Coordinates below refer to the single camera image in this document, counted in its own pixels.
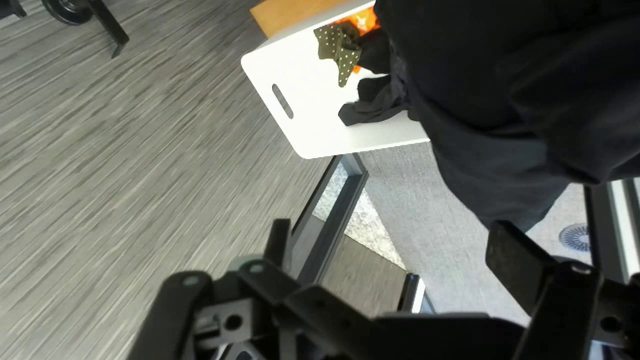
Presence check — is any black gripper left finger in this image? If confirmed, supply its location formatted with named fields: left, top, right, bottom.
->
left=126, top=218, right=295, bottom=360

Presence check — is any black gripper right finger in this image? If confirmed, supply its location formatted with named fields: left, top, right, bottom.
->
left=486, top=222, right=640, bottom=360

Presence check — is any white plastic box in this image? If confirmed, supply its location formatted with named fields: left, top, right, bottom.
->
left=240, top=0, right=428, bottom=161

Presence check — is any black jacket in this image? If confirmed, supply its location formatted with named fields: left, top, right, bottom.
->
left=341, top=0, right=640, bottom=231

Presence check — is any olive dotted cloth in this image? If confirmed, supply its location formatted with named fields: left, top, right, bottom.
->
left=315, top=22, right=362, bottom=88

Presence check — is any wooden stool top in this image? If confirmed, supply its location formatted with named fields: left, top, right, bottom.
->
left=250, top=0, right=381, bottom=39

